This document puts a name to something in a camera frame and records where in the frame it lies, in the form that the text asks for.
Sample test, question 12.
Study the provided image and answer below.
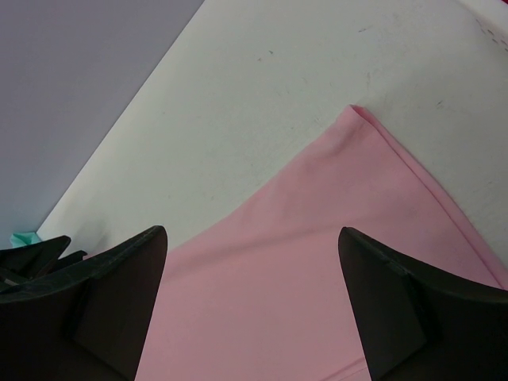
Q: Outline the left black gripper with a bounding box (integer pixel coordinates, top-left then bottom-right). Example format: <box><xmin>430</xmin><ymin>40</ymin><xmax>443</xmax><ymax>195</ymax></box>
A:
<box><xmin>1</xmin><ymin>236</ymin><xmax>87</xmax><ymax>292</ymax></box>

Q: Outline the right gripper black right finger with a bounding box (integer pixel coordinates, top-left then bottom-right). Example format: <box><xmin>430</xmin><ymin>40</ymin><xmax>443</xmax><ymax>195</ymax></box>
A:
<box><xmin>338</xmin><ymin>227</ymin><xmax>507</xmax><ymax>380</ymax></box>

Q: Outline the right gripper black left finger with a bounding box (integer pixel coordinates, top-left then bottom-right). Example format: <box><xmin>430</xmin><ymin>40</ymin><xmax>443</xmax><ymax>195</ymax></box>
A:
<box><xmin>1</xmin><ymin>225</ymin><xmax>167</xmax><ymax>380</ymax></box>

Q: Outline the pink t-shirt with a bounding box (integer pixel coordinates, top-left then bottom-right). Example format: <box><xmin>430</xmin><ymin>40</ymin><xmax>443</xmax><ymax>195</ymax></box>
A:
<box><xmin>136</xmin><ymin>105</ymin><xmax>507</xmax><ymax>380</ymax></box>

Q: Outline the teal folded t-shirt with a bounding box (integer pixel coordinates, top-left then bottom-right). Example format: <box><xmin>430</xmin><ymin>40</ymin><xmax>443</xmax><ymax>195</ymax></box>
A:
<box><xmin>10</xmin><ymin>232</ymin><xmax>42</xmax><ymax>248</ymax></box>

